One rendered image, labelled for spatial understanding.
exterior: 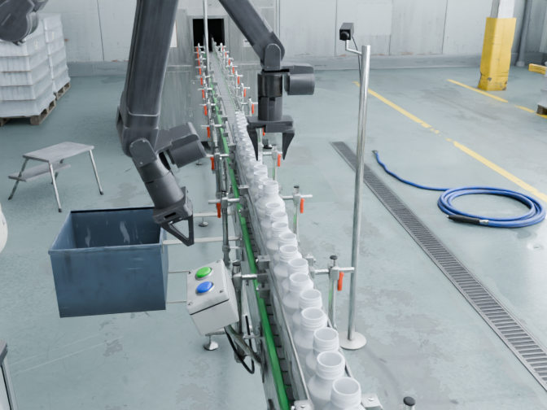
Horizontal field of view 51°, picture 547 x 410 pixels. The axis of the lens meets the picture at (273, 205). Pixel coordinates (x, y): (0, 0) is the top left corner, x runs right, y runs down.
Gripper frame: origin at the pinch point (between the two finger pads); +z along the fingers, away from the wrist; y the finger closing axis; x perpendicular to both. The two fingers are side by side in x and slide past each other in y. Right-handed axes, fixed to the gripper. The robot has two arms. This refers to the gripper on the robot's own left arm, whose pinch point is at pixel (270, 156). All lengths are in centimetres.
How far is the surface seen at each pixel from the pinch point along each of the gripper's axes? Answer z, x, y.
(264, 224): 14.1, 7.6, 2.3
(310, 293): 10.9, 46.0, -0.6
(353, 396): 11, 73, -1
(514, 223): 120, -216, -203
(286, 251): 11.5, 28.2, 0.5
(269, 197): 9.7, 1.6, 0.6
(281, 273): 14.4, 31.8, 2.2
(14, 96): 89, -599, 230
